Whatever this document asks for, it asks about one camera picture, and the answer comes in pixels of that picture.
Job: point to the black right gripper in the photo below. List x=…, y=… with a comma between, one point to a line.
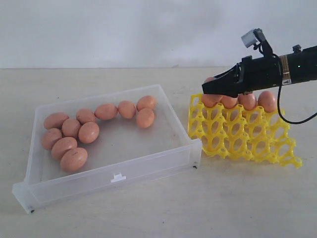
x=251, y=75

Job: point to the brown egg packed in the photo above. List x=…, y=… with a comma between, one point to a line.
x=209, y=79
x=268, y=101
x=229, y=102
x=248, y=101
x=145, y=118
x=210, y=100

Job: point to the brown egg bin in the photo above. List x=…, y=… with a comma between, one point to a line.
x=62, y=146
x=50, y=137
x=74, y=159
x=127, y=109
x=88, y=132
x=106, y=111
x=55, y=120
x=85, y=115
x=70, y=128

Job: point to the yellow plastic egg tray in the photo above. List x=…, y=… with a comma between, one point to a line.
x=240, y=134

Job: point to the brown egg bin back-right corner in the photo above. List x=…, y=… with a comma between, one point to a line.
x=147, y=101

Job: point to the clear plastic bin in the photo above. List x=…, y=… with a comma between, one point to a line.
x=122, y=153

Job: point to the brown egg bin front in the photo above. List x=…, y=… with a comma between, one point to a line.
x=74, y=159

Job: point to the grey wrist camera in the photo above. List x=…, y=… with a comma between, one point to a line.
x=253, y=37

